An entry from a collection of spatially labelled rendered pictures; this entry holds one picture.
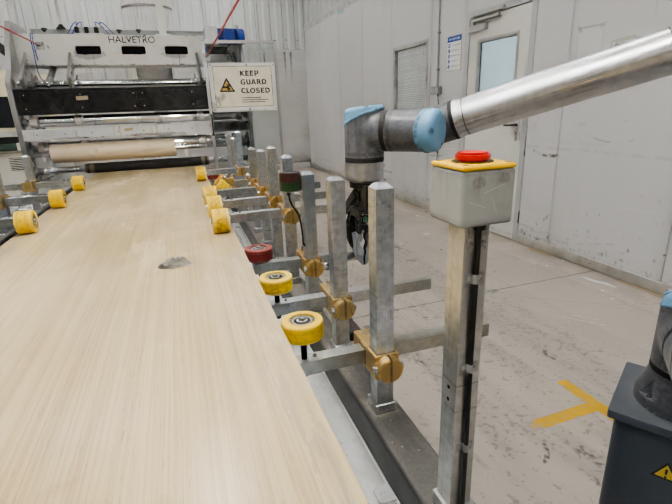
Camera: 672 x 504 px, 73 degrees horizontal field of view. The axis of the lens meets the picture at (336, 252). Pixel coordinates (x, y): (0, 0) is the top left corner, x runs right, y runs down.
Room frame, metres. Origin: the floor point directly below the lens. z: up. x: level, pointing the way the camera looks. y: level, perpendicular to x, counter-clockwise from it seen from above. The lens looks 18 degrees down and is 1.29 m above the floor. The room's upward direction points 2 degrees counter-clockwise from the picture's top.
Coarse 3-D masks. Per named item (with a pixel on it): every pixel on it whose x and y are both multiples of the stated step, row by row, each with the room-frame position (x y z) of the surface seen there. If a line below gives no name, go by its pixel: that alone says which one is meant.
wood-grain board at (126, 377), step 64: (128, 192) 2.33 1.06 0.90; (192, 192) 2.26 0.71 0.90; (0, 256) 1.27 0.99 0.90; (64, 256) 1.25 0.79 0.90; (128, 256) 1.23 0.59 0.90; (192, 256) 1.21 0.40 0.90; (0, 320) 0.83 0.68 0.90; (64, 320) 0.82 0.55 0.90; (128, 320) 0.81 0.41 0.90; (192, 320) 0.80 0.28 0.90; (256, 320) 0.79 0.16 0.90; (0, 384) 0.60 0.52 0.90; (64, 384) 0.59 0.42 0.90; (128, 384) 0.59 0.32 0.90; (192, 384) 0.58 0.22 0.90; (256, 384) 0.58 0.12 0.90; (0, 448) 0.46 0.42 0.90; (64, 448) 0.46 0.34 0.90; (128, 448) 0.45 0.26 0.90; (192, 448) 0.45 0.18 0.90; (256, 448) 0.44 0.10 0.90; (320, 448) 0.44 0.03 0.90
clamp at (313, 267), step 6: (300, 252) 1.30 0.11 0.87; (312, 258) 1.24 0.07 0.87; (318, 258) 1.24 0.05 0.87; (306, 264) 1.22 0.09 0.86; (312, 264) 1.21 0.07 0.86; (318, 264) 1.21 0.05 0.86; (306, 270) 1.21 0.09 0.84; (312, 270) 1.21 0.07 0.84; (318, 270) 1.21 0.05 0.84; (312, 276) 1.21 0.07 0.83; (318, 276) 1.22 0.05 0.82
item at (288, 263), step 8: (296, 256) 1.29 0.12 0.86; (320, 256) 1.29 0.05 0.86; (328, 256) 1.30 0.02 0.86; (256, 264) 1.23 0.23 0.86; (264, 264) 1.23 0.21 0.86; (272, 264) 1.24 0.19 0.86; (280, 264) 1.25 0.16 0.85; (288, 264) 1.26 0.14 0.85; (296, 264) 1.27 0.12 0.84; (256, 272) 1.23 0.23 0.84; (264, 272) 1.23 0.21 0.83
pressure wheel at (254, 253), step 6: (252, 246) 1.26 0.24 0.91; (258, 246) 1.24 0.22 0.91; (264, 246) 1.26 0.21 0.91; (270, 246) 1.25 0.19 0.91; (246, 252) 1.22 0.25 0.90; (252, 252) 1.21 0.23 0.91; (258, 252) 1.21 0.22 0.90; (264, 252) 1.21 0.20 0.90; (270, 252) 1.23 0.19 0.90; (252, 258) 1.21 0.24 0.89; (258, 258) 1.21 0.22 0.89; (264, 258) 1.21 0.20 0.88; (270, 258) 1.23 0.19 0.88
